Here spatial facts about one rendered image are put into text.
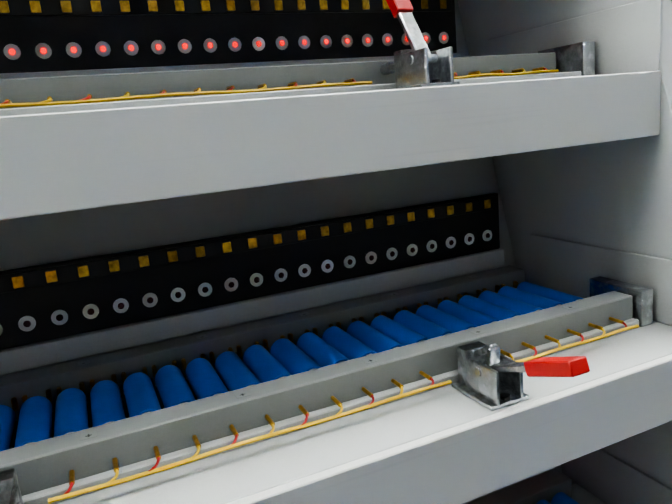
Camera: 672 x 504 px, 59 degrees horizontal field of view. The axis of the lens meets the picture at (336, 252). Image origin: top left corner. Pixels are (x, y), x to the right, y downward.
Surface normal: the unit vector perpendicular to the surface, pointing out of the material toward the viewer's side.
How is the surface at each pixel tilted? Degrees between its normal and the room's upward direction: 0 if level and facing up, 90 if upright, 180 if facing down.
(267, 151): 106
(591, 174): 90
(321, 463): 16
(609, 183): 90
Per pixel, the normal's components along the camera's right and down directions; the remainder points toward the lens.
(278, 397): 0.41, 0.15
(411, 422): -0.09, -0.97
